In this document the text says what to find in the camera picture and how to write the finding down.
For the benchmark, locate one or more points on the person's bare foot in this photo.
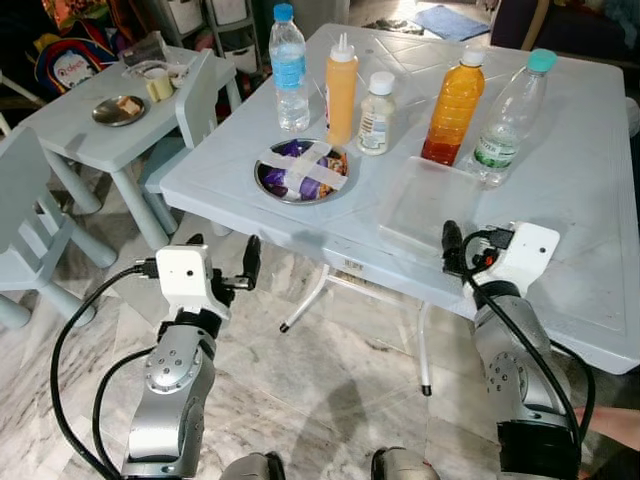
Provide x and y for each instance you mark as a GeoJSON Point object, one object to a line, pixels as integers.
{"type": "Point", "coordinates": [615, 425]}

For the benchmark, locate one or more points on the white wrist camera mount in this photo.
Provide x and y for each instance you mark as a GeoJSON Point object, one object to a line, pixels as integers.
{"type": "Point", "coordinates": [185, 280]}
{"type": "Point", "coordinates": [525, 255]}

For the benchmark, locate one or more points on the grey storage drawers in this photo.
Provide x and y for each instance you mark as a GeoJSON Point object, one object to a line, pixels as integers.
{"type": "Point", "coordinates": [200, 15]}

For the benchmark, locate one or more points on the small white-capped bottle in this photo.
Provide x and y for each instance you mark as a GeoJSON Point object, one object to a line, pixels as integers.
{"type": "Point", "coordinates": [377, 120]}

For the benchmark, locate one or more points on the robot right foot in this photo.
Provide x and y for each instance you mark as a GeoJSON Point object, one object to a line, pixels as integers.
{"type": "Point", "coordinates": [400, 466]}

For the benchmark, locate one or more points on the dark sofa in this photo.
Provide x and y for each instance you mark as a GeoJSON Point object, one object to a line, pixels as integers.
{"type": "Point", "coordinates": [570, 25]}

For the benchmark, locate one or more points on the pale blue kids chair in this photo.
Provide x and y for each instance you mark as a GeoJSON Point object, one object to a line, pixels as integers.
{"type": "Point", "coordinates": [25, 190]}
{"type": "Point", "coordinates": [198, 100]}

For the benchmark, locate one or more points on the clear plastic container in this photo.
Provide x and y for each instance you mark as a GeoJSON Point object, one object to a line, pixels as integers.
{"type": "Point", "coordinates": [150, 50]}

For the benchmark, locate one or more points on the orange juice bottle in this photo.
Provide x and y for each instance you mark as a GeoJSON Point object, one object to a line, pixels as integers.
{"type": "Point", "coordinates": [453, 105]}

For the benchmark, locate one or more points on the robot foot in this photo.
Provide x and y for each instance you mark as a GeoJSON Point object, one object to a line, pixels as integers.
{"type": "Point", "coordinates": [400, 466]}
{"type": "Point", "coordinates": [250, 468]}

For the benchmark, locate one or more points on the orange squeeze bottle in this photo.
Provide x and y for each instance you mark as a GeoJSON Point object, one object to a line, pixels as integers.
{"type": "Point", "coordinates": [341, 90]}

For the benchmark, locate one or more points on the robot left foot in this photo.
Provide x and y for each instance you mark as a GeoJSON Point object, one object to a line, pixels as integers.
{"type": "Point", "coordinates": [250, 468]}

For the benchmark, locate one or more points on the large pale blue plastic table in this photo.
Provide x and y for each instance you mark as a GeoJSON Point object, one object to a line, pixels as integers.
{"type": "Point", "coordinates": [580, 150]}

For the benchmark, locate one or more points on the taped steel bowl with packets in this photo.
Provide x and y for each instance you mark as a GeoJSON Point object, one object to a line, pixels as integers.
{"type": "Point", "coordinates": [302, 172]}

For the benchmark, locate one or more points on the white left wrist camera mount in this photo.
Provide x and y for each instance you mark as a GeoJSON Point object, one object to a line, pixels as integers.
{"type": "Point", "coordinates": [185, 280]}

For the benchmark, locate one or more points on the blue floor mat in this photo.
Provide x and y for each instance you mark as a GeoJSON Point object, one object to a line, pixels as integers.
{"type": "Point", "coordinates": [450, 22]}

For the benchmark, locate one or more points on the piece of bread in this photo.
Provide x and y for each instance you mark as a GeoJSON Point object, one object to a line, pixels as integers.
{"type": "Point", "coordinates": [128, 104]}

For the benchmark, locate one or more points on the clear bottle with teal cap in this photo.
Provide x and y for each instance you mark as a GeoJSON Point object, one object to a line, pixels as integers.
{"type": "Point", "coordinates": [510, 120]}

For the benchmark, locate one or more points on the small pale blue kids table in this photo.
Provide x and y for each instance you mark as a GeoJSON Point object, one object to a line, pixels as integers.
{"type": "Point", "coordinates": [80, 135]}

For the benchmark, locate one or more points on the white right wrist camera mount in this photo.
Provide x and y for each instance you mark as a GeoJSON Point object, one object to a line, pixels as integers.
{"type": "Point", "coordinates": [525, 255]}

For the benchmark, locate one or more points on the blue-capped water bottle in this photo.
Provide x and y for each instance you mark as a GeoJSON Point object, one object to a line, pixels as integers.
{"type": "Point", "coordinates": [289, 70]}

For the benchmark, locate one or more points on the pale yellow cup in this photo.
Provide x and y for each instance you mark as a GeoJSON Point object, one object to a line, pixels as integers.
{"type": "Point", "coordinates": [160, 87]}

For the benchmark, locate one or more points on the colourful kids backpack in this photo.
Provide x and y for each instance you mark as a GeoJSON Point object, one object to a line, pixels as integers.
{"type": "Point", "coordinates": [75, 65]}

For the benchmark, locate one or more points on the small steel plate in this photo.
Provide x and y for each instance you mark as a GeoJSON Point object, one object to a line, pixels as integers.
{"type": "Point", "coordinates": [108, 115]}

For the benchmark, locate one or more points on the clear plastic tray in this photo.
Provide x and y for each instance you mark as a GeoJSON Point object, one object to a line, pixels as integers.
{"type": "Point", "coordinates": [430, 205]}

